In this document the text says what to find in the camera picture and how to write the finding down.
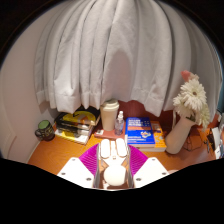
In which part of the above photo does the white flower bouquet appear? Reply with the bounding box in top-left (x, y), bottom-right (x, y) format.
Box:
top-left (172, 70), bottom-right (212, 129)

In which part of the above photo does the thick black book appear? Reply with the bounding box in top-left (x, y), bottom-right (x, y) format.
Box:
top-left (54, 123), bottom-right (95, 138)

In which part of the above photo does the dark mug with green inside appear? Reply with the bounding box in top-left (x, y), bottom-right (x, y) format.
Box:
top-left (34, 119), bottom-right (56, 142)

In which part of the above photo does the white curtain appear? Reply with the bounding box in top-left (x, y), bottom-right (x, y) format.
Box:
top-left (34, 0), bottom-right (214, 118)

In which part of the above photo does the white computer mouse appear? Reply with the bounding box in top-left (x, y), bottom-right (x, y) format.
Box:
top-left (99, 138), bottom-right (129, 188)

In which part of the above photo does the clear spray bottle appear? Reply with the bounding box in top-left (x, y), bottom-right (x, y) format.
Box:
top-left (114, 110), bottom-right (125, 136)

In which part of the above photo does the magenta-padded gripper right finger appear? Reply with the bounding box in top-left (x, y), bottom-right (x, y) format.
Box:
top-left (126, 144), bottom-right (170, 189)

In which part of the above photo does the cream tumbler with lid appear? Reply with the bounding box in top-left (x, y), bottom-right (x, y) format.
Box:
top-left (99, 98), bottom-right (120, 132)

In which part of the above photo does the yellow and white book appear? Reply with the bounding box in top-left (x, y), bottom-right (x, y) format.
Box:
top-left (54, 128), bottom-right (92, 146)

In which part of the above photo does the red-brown book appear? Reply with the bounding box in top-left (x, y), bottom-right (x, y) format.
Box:
top-left (93, 128), bottom-right (127, 141)

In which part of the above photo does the black cable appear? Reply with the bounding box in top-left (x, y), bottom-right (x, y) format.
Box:
top-left (186, 128), bottom-right (209, 153)

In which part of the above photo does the thin black book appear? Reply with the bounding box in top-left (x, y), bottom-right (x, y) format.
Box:
top-left (55, 114), bottom-right (98, 132)

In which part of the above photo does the orange book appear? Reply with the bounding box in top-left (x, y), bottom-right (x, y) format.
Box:
top-left (128, 120), bottom-right (168, 153)

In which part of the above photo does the white ceramic vase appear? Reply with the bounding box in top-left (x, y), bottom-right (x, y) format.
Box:
top-left (165, 109), bottom-right (196, 155)

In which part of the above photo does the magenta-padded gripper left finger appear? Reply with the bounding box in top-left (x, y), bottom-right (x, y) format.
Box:
top-left (56, 143), bottom-right (101, 189)

